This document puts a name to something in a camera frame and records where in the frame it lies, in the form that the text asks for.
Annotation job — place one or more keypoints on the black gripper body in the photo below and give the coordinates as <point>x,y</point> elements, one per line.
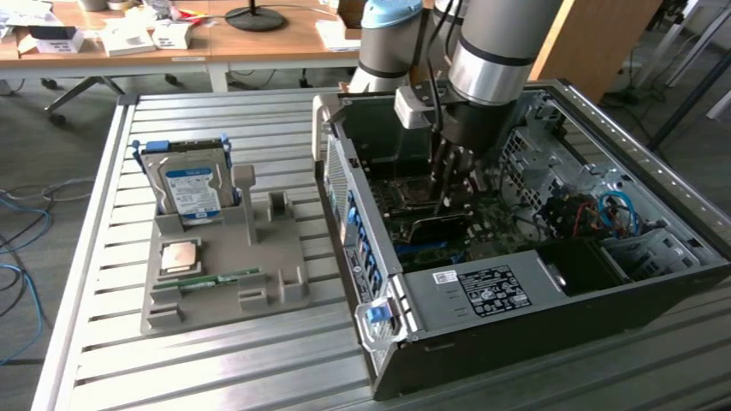
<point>473,124</point>

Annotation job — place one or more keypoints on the green graphics card with fan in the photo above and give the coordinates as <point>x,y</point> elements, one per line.
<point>439,231</point>

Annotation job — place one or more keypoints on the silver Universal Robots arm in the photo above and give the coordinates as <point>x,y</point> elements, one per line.
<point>491,51</point>

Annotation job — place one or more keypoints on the CPU socket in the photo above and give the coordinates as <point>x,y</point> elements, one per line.
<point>408,194</point>

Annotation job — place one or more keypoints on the green motherboard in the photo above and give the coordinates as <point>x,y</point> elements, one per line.
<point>503,227</point>

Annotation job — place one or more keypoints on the blue expansion slot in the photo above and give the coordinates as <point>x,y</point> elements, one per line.
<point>423,248</point>

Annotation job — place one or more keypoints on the grey power supply unit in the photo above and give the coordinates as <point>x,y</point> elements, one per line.
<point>445,295</point>

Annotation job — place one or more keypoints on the wooden cabinet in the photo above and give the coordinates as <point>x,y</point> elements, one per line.
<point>599,47</point>

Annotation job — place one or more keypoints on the white booklet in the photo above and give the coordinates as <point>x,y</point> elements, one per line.
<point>336,36</point>

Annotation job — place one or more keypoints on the blue case latch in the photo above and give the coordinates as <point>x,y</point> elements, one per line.
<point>376,314</point>

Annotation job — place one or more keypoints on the silver metal disk bay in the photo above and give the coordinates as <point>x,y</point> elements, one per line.
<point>651,252</point>

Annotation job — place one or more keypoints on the open black PC case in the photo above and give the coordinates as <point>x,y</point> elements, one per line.
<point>513,342</point>

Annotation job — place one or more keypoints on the grey parts rack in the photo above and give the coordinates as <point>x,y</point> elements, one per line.
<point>228,257</point>

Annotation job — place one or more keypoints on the wooden office desk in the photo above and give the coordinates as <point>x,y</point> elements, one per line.
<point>256,47</point>

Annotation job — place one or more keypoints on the hard disk in blue caddy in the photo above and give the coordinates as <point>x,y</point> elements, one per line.
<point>190,188</point>

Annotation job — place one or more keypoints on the black monitor stand base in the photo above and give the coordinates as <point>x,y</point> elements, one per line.
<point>256,19</point>

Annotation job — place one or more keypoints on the green RAM stick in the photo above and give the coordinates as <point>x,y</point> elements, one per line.
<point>216,279</point>

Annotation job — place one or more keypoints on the copper-topped CPU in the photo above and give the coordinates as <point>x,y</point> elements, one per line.
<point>177,257</point>

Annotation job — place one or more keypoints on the small white labelled box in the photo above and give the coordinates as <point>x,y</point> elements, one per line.
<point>170,36</point>

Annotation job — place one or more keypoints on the flat white box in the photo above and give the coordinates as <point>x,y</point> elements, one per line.
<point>128,43</point>

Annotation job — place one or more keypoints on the tape roll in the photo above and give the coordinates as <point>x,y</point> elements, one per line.
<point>121,4</point>

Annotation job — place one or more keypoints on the grey cup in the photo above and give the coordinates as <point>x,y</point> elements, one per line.
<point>93,4</point>

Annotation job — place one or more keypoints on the white box with black lid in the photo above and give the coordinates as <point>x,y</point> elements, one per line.
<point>57,40</point>

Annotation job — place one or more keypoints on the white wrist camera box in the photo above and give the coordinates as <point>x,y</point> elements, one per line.
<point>413,107</point>

